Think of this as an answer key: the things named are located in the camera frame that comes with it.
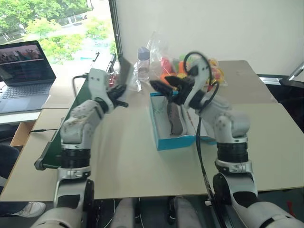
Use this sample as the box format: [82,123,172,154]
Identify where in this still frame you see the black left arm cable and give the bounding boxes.
[72,74,91,98]

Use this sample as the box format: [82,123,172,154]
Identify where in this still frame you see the red toy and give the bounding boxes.
[160,57,173,75]

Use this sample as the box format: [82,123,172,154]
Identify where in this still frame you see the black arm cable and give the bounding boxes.
[183,50,220,206]
[72,74,91,98]

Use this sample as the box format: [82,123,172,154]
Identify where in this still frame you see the clear bottle with blue cap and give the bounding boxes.
[137,46,151,83]

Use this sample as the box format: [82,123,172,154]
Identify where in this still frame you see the grey laptop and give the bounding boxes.
[0,40,57,114]

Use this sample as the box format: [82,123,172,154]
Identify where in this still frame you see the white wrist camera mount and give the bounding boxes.
[86,68,115,113]
[183,55,212,108]

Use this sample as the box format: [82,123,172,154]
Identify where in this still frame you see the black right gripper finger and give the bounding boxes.
[149,80,174,97]
[164,75,184,87]

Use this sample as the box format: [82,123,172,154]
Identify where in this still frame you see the white sneaker of person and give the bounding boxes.
[6,201,47,219]

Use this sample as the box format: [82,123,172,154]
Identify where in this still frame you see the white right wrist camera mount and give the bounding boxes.
[183,55,212,108]

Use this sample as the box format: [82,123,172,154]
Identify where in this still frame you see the grey rounded robot leg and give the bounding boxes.
[111,197,141,228]
[167,195,206,228]

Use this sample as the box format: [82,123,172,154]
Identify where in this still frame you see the blue cardboard shoebox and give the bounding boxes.
[149,92,218,152]

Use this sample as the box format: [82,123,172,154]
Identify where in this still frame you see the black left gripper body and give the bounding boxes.
[106,86,125,105]

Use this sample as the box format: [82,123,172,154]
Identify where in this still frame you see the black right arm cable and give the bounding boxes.
[183,50,220,206]

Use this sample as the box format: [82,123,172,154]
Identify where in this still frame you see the clear plastic bag of toys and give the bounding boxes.
[132,31,229,93]

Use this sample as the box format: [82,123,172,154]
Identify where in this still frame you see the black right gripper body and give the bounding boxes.
[168,76,196,105]

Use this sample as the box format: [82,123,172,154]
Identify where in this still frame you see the thin black cable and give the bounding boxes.
[30,128,59,133]

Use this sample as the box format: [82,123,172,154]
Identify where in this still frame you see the black window frame post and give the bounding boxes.
[108,0,124,58]

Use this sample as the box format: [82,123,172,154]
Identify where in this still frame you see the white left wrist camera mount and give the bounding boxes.
[86,68,115,113]

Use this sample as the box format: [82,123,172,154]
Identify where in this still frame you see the person's leg in dark trousers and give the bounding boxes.
[0,143,21,190]

